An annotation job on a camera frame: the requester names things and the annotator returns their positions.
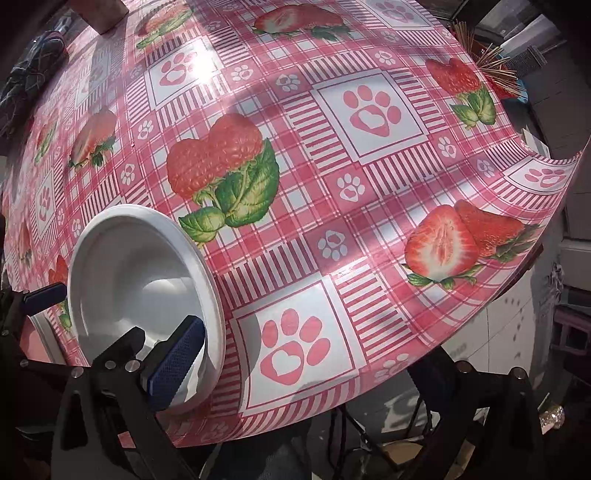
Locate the white round bowl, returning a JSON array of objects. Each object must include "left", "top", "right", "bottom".
[{"left": 67, "top": 204, "right": 227, "bottom": 418}]

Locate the bundle of thin sticks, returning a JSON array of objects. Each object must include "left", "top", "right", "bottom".
[{"left": 450, "top": 18, "right": 528, "bottom": 101}]

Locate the dark checked cloth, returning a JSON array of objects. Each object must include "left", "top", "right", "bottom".
[{"left": 0, "top": 30, "right": 71, "bottom": 138}]

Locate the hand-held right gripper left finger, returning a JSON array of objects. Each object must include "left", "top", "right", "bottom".
[{"left": 51, "top": 315, "right": 207, "bottom": 480}]

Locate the grey ribbed block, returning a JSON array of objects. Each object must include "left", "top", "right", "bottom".
[{"left": 510, "top": 45, "right": 546, "bottom": 78}]

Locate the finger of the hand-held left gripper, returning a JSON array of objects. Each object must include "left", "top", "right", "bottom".
[{"left": 0, "top": 282, "right": 68, "bottom": 335}]

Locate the strawberry print checked tablecloth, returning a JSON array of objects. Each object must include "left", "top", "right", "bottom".
[{"left": 0, "top": 0, "right": 591, "bottom": 449}]

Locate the brown box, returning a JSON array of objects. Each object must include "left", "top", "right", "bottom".
[{"left": 76, "top": 0, "right": 131, "bottom": 34}]

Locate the black metal table frame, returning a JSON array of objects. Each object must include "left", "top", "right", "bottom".
[{"left": 330, "top": 404, "right": 444, "bottom": 464}]

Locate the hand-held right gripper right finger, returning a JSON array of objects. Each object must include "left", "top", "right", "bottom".
[{"left": 406, "top": 354, "right": 551, "bottom": 480}]

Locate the pink square plate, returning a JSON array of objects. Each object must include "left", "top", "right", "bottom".
[{"left": 25, "top": 318, "right": 71, "bottom": 365}]

